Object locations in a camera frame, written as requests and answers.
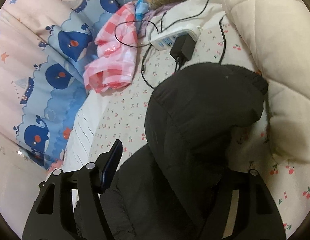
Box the whale print curtain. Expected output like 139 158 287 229
0 0 133 169

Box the white power strip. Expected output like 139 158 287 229
150 25 202 51

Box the pink checkered plastic bag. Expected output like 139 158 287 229
83 2 137 93

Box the white striped quilt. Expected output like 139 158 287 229
62 90 110 172

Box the black cable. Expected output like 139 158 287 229
114 0 228 91

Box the cherry print bed sheet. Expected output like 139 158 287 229
96 15 310 239

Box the black power adapter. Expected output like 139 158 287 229
170 34 196 64

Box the black puffer jacket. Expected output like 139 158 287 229
100 63 268 239

